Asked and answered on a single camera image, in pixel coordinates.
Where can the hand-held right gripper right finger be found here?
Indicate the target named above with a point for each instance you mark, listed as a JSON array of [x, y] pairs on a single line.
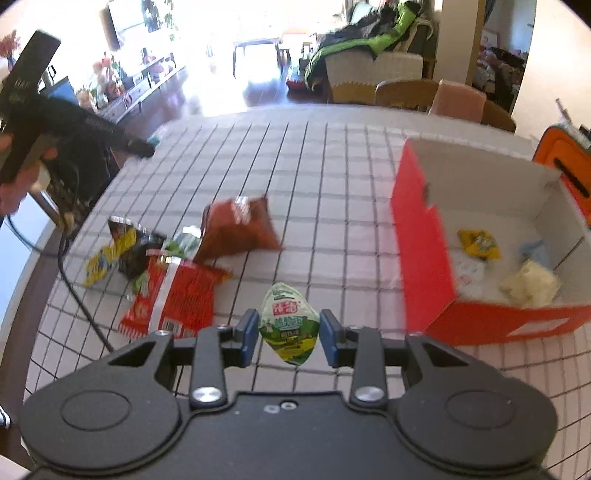
[[328, 339]]

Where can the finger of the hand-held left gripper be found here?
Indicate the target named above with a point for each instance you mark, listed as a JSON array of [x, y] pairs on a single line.
[[120, 136]]

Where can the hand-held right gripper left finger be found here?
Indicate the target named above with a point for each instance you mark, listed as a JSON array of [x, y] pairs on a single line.
[[249, 339]]

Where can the blue candy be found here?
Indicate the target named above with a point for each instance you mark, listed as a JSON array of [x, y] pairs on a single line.
[[159, 133]]

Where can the green white snack packet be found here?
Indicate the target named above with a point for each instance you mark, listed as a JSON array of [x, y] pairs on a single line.
[[290, 323]]

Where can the red striped snack packet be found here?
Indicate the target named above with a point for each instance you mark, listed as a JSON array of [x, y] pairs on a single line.
[[180, 295]]

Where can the dark red snack packet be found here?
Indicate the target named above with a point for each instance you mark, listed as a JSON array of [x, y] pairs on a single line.
[[238, 226]]

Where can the black snack packet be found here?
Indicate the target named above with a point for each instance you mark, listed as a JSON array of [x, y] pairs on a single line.
[[138, 251]]

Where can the red cardboard box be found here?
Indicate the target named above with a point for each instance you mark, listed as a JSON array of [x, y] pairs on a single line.
[[425, 258]]

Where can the long yellow snack packet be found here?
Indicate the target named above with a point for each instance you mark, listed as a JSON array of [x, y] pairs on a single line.
[[106, 263]]

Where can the white packet red label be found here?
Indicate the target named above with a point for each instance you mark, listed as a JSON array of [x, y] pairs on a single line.
[[470, 271]]

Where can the small yellow snack packet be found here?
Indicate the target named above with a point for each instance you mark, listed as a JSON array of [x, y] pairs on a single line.
[[480, 244]]

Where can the cream snack packet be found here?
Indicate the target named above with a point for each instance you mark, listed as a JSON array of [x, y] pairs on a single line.
[[531, 284]]

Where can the person's left hand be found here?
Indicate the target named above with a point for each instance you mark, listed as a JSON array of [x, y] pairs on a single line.
[[11, 196]]

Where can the TV cabinet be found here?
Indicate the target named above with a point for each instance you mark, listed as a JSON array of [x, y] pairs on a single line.
[[147, 83]]

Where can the red flowers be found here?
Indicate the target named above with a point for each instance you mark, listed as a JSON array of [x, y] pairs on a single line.
[[105, 69]]

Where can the television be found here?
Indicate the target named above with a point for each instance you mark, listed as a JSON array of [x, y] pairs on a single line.
[[127, 21]]

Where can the green houseplant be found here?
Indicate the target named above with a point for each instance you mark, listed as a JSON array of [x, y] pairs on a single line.
[[161, 14]]

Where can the checkered tablecloth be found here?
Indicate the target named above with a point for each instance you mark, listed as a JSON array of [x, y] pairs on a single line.
[[323, 184]]

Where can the coffee table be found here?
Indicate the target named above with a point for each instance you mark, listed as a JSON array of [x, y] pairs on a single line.
[[256, 46]]

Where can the wooden chair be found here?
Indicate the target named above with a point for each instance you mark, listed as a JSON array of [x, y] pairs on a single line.
[[401, 94]]

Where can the black green jacket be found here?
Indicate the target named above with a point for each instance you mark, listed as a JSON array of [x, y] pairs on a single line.
[[360, 37]]

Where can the cream crocheted sofa cover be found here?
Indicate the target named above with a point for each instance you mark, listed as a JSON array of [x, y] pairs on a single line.
[[374, 74]]

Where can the pink cloth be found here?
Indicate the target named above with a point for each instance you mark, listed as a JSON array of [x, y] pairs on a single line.
[[459, 101]]

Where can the orange tissue box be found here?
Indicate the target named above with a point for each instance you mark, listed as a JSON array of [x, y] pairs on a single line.
[[565, 157]]

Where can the sofa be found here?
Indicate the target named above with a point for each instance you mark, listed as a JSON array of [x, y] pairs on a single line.
[[415, 41]]

